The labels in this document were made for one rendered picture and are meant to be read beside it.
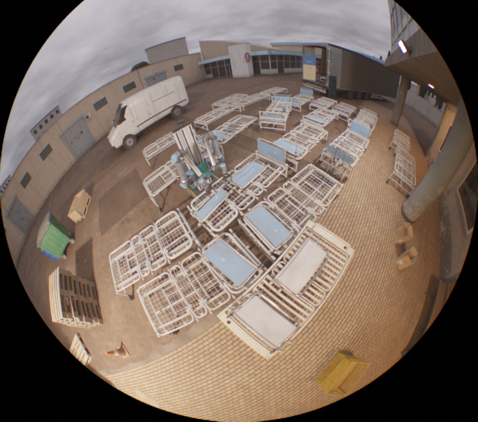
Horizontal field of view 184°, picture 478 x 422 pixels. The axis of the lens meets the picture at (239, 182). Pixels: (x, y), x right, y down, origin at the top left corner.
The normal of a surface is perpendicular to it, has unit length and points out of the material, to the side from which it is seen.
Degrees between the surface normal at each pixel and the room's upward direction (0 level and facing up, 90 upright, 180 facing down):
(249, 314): 3
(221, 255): 5
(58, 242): 94
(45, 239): 94
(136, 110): 88
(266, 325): 3
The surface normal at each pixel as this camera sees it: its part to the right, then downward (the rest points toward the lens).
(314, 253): -0.07, -0.62
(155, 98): 0.77, 0.36
